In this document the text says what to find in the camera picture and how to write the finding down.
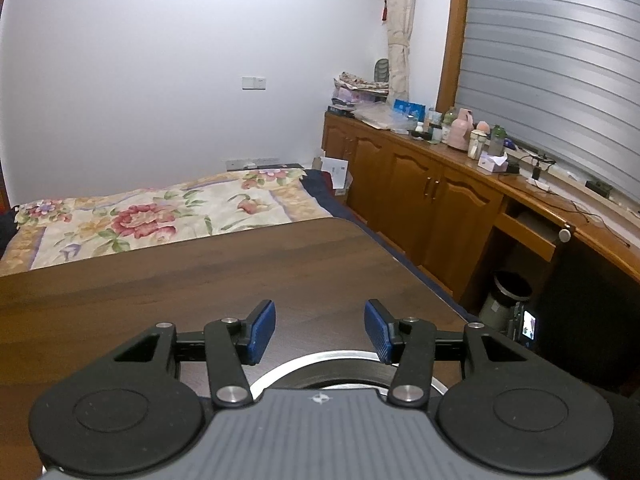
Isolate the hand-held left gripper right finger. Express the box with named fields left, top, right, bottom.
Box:
left=364, top=298, right=529, bottom=408

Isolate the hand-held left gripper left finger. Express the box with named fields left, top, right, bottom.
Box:
left=112, top=299, right=278, bottom=407

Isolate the metal trash bin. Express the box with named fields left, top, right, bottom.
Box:
left=477, top=270, right=534, bottom=334

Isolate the long wooden cabinet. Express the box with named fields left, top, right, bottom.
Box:
left=320, top=109, right=640, bottom=307

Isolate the floral bed blanket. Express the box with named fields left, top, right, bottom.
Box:
left=0, top=166, right=342, bottom=277

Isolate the white paper bag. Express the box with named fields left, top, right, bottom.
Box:
left=312, top=155, right=350, bottom=194

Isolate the wooden pull-out tray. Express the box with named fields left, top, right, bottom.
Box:
left=496, top=209, right=559, bottom=263

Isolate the white tissue box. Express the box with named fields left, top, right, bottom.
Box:
left=478, top=153, right=509, bottom=174

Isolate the white lidded bottle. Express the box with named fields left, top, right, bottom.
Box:
left=468, top=130, right=489, bottom=160

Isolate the pile of clear plastic bags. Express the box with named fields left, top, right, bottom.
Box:
left=352, top=102, right=417, bottom=134

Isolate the pink jug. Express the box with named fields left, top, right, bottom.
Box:
left=446, top=109, right=475, bottom=151

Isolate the green lidded clear bottle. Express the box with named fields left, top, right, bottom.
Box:
left=487, top=125, right=507, bottom=157

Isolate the blue printed box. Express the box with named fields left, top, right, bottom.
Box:
left=393, top=99, right=427, bottom=121

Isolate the stack of folded fabrics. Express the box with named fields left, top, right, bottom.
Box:
left=332, top=72, right=390, bottom=107

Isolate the beige patterned curtain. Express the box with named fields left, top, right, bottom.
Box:
left=384, top=0, right=419, bottom=107

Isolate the grey window blind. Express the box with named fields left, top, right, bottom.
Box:
left=452, top=0, right=640, bottom=211

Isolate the small camera with lit screen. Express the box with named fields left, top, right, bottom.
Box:
left=507, top=304, right=541, bottom=354

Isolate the white wall socket strip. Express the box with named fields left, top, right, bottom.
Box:
left=226, top=157, right=279, bottom=171

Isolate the black cable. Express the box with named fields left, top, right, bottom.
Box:
left=519, top=152, right=632, bottom=247

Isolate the wooden window frame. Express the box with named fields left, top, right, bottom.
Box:
left=436, top=0, right=472, bottom=114

